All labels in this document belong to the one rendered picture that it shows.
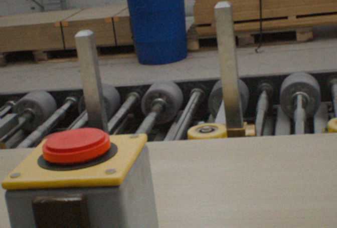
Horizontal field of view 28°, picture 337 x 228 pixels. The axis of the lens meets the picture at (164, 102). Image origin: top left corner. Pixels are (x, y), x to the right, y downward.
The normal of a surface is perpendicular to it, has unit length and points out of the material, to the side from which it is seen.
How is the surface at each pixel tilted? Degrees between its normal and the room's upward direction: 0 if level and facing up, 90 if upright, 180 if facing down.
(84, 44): 90
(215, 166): 0
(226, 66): 90
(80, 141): 0
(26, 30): 90
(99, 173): 0
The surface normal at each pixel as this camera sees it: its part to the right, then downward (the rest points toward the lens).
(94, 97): -0.19, 0.29
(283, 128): -0.12, -0.95
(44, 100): 0.73, -0.60
